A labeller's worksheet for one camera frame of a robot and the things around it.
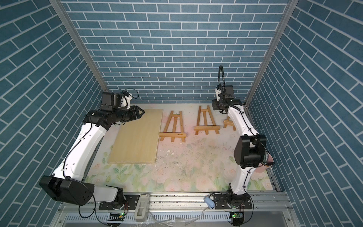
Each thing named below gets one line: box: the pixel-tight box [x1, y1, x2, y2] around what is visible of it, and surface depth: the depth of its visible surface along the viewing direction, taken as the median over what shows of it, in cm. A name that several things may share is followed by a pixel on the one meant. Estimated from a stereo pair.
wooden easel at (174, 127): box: [158, 110, 187, 143], surface depth 107 cm
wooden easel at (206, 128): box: [193, 105, 221, 136], surface depth 110 cm
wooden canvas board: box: [107, 108, 164, 165], surface depth 93 cm
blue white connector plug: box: [203, 196, 216, 210], surface depth 74 cm
